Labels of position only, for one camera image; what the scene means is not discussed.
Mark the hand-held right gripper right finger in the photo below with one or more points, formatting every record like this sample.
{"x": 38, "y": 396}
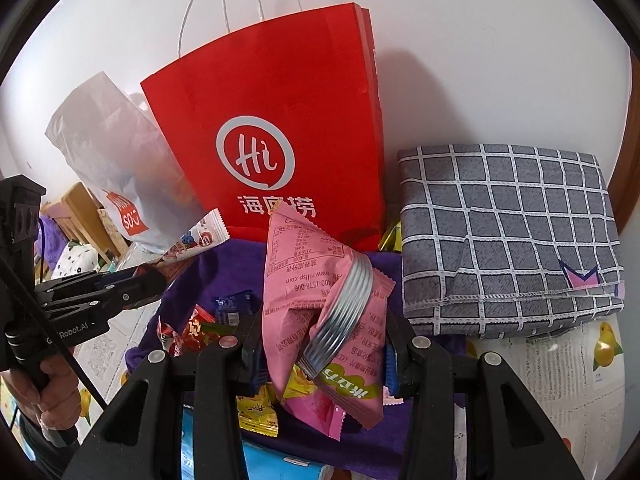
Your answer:
{"x": 392, "y": 365}

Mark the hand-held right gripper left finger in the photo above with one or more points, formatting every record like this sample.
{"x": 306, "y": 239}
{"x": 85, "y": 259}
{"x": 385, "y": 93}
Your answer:
{"x": 252, "y": 360}

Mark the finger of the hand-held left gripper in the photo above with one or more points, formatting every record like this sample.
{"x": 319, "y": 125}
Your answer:
{"x": 100, "y": 306}
{"x": 100, "y": 282}

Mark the small blue snack packet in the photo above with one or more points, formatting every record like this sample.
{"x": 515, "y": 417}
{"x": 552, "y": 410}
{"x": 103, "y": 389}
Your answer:
{"x": 232, "y": 310}

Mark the red snack packet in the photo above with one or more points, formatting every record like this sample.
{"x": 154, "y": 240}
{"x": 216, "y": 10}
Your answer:
{"x": 185, "y": 335}

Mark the large pink snack packet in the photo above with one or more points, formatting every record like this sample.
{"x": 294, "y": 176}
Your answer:
{"x": 300, "y": 270}

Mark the white blue candy bar wrapper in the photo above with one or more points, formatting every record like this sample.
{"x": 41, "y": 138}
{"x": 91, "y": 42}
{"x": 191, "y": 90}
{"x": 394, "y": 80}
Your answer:
{"x": 200, "y": 240}

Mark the person's left forearm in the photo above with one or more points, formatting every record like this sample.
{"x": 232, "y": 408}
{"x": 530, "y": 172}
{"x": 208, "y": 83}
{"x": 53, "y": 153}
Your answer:
{"x": 45, "y": 447}

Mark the person's left hand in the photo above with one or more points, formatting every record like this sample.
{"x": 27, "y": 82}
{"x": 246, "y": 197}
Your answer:
{"x": 60, "y": 390}

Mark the white dotted pillow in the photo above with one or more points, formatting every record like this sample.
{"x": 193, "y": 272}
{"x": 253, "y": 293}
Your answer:
{"x": 77, "y": 260}

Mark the purple bag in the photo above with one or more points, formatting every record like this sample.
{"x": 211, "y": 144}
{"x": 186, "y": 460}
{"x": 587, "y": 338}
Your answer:
{"x": 50, "y": 245}

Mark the small yellow snack packet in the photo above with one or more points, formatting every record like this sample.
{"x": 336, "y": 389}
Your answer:
{"x": 257, "y": 415}

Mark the wooden nightstand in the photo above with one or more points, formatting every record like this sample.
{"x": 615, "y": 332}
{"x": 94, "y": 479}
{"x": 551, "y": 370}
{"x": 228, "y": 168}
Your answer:
{"x": 82, "y": 210}

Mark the purple towel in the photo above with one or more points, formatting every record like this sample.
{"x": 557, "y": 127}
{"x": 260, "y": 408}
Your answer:
{"x": 230, "y": 275}

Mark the blue tissue box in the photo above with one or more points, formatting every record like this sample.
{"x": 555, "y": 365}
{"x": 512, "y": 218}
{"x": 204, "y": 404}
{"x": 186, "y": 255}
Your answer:
{"x": 280, "y": 462}

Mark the grey plastic shopping bag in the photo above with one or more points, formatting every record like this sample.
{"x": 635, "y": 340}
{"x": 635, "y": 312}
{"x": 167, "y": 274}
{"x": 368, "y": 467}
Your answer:
{"x": 115, "y": 160}

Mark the yellow wrapper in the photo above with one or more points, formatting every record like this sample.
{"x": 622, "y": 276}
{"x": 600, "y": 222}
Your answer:
{"x": 390, "y": 237}

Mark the fruit printed table cover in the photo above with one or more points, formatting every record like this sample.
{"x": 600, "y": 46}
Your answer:
{"x": 550, "y": 385}

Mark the grey plaid folded cloth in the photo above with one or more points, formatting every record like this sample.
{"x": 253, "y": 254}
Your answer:
{"x": 510, "y": 235}

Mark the red paper bag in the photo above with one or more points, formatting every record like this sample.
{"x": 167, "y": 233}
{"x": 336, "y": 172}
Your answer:
{"x": 280, "y": 110}

